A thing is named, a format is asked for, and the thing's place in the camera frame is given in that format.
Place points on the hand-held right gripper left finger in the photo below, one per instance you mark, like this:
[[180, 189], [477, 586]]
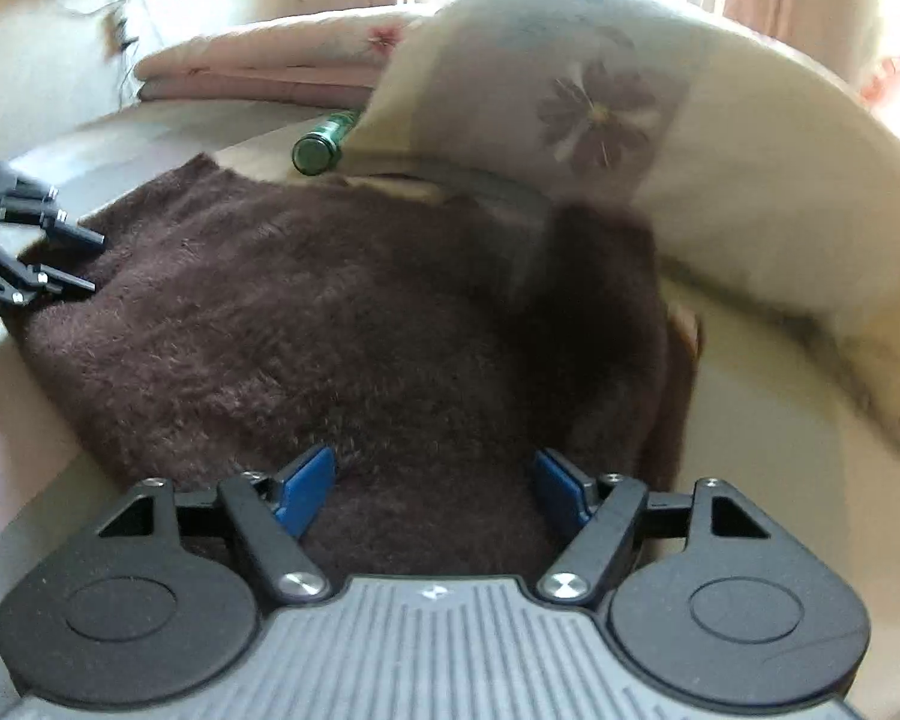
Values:
[[304, 484]]

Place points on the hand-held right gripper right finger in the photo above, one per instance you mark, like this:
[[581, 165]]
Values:
[[562, 484]]

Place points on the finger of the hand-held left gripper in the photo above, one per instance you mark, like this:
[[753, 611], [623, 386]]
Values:
[[4, 277], [26, 202]]

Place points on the brown fuzzy sweater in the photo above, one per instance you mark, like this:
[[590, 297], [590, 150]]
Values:
[[307, 330]]

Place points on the folded pink floral quilt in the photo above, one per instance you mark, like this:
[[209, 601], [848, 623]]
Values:
[[270, 52]]

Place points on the green glass bottle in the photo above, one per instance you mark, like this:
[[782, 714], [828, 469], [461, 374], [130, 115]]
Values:
[[319, 148]]

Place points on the cream floral pillow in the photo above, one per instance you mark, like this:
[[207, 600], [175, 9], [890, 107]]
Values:
[[720, 187]]

